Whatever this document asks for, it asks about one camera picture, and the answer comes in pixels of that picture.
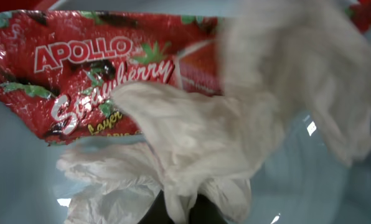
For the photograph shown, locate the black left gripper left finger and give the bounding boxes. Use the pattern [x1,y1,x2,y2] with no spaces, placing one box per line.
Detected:
[138,190,174,224]

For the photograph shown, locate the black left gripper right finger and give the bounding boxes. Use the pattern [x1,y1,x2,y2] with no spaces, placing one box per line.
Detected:
[189,194,227,224]

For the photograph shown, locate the red strawberry snack wrapper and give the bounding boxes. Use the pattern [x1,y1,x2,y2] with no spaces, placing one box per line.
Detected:
[0,10,223,144]

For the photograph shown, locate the white napkin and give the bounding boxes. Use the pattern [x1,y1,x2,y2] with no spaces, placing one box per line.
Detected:
[57,0,371,223]

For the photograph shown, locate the light blue plate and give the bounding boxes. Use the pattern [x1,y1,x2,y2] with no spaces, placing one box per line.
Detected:
[0,1,371,223]

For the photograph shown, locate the red serving tray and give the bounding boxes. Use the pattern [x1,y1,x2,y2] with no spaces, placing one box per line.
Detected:
[0,0,59,12]

